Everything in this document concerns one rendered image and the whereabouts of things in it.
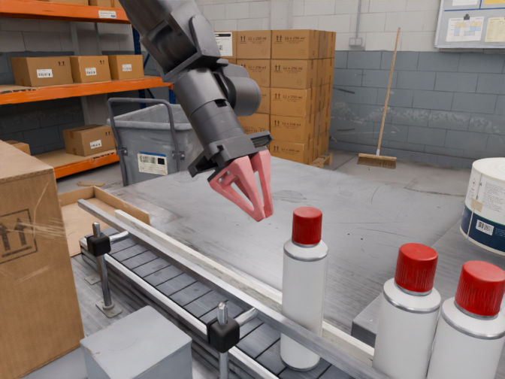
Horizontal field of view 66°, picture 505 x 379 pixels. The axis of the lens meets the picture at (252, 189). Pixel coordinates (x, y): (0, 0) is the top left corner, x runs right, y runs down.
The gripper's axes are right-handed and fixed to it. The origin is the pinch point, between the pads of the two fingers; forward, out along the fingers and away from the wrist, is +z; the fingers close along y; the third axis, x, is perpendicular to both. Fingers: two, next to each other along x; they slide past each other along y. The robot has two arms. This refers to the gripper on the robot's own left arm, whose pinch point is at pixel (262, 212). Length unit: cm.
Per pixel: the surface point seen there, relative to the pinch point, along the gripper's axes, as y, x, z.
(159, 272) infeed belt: -0.8, 30.0, -1.2
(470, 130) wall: 424, 103, -6
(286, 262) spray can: -2.1, -1.8, 6.6
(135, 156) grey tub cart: 97, 186, -92
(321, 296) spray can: 0.3, -1.6, 12.0
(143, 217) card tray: 13, 53, -18
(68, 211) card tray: 3, 71, -30
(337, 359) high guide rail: -4.2, -4.0, 17.3
